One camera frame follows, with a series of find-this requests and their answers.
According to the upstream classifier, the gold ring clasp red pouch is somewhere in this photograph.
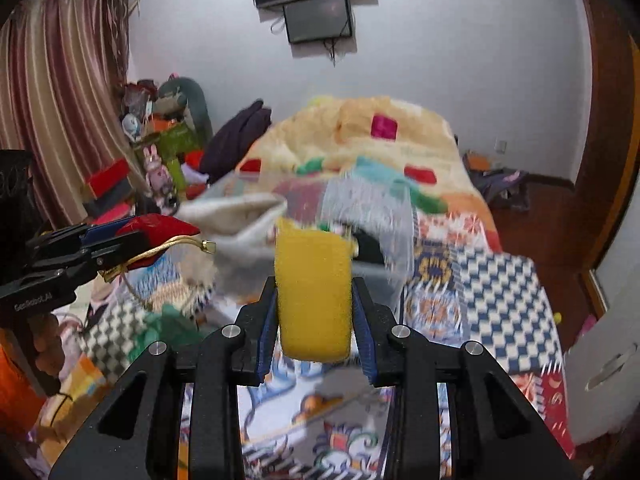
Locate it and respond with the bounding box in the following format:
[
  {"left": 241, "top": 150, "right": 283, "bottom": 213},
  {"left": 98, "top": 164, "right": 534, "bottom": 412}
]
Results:
[{"left": 99, "top": 214, "right": 216, "bottom": 282}]

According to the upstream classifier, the floral yellow fabric item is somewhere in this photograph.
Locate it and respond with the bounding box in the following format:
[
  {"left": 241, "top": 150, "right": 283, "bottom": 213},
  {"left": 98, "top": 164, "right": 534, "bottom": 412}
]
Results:
[{"left": 274, "top": 219, "right": 354, "bottom": 363}]

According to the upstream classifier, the white fabric pouch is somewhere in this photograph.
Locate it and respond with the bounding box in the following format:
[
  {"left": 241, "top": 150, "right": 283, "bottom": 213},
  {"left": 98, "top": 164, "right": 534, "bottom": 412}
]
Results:
[{"left": 175, "top": 193, "right": 288, "bottom": 261}]

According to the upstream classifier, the red box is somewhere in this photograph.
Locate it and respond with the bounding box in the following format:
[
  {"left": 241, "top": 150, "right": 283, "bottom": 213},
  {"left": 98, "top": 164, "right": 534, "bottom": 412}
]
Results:
[{"left": 86, "top": 158, "right": 129, "bottom": 200}]

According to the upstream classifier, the pink bunny plush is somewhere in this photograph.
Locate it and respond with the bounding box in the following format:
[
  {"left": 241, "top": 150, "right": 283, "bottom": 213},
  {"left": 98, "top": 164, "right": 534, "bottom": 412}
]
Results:
[{"left": 143, "top": 144, "right": 178, "bottom": 214}]

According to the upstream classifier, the green fabric item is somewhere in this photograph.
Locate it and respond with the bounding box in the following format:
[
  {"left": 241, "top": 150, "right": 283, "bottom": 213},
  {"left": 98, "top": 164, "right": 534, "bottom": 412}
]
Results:
[{"left": 128, "top": 304, "right": 206, "bottom": 363}]

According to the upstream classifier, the green bottle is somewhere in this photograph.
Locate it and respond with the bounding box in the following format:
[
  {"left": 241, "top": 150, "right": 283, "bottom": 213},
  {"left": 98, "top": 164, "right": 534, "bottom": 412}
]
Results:
[{"left": 165, "top": 157, "right": 188, "bottom": 193}]

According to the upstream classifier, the green gift bag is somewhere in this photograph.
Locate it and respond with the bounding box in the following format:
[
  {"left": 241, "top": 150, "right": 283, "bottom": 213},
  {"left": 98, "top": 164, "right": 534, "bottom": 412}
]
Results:
[{"left": 134, "top": 122, "right": 203, "bottom": 166}]

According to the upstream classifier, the clear plastic storage box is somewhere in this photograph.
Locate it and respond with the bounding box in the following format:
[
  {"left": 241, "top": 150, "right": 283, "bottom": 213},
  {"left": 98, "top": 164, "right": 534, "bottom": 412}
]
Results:
[{"left": 193, "top": 172, "right": 413, "bottom": 315}]

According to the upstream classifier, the dark purple garment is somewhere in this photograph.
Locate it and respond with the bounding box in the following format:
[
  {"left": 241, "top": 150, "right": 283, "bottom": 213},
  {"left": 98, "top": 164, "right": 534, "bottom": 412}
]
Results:
[{"left": 198, "top": 100, "right": 271, "bottom": 183}]

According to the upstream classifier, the grey green plush pillow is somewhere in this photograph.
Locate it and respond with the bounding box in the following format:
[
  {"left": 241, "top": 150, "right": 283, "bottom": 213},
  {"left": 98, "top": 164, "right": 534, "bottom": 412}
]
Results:
[{"left": 158, "top": 76, "right": 214, "bottom": 144}]

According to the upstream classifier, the patterned patchwork bed sheet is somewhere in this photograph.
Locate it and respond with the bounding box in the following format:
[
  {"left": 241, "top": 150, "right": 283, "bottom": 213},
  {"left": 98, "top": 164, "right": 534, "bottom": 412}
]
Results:
[{"left": 29, "top": 173, "right": 576, "bottom": 480}]

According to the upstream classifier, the red striped curtain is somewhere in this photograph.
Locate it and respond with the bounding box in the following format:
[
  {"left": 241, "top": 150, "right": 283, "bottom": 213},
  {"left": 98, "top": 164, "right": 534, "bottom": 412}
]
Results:
[{"left": 1, "top": 0, "right": 144, "bottom": 228}]

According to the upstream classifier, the yellow green round object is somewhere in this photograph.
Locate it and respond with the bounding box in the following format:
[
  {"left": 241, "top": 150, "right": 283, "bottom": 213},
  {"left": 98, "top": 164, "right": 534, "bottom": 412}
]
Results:
[{"left": 307, "top": 96, "right": 338, "bottom": 107}]

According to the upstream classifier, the bag pile on floor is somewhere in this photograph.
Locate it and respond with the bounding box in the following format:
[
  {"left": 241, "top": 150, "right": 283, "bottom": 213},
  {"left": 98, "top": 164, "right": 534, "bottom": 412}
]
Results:
[{"left": 462, "top": 151, "right": 529, "bottom": 211}]

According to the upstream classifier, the wooden door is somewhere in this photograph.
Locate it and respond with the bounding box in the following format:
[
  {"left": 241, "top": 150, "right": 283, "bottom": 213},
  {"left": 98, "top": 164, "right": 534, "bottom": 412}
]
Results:
[{"left": 576, "top": 0, "right": 639, "bottom": 272}]

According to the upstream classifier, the beige patchwork fleece blanket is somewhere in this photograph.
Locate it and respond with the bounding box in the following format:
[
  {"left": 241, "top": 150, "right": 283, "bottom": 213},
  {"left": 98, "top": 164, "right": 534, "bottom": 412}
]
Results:
[{"left": 235, "top": 96, "right": 501, "bottom": 252}]

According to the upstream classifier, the black chain handbag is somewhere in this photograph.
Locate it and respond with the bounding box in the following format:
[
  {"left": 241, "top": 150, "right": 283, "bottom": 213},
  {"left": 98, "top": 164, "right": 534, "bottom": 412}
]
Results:
[{"left": 352, "top": 228, "right": 385, "bottom": 266}]

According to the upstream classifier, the wall power outlet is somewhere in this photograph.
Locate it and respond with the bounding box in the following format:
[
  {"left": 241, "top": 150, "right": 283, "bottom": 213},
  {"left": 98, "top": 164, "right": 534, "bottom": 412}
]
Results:
[{"left": 495, "top": 140, "right": 506, "bottom": 154}]

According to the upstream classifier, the small wall-mounted screen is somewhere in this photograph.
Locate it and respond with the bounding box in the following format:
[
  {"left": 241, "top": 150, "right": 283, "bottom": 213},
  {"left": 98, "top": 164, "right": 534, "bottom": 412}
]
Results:
[{"left": 283, "top": 0, "right": 352, "bottom": 44}]

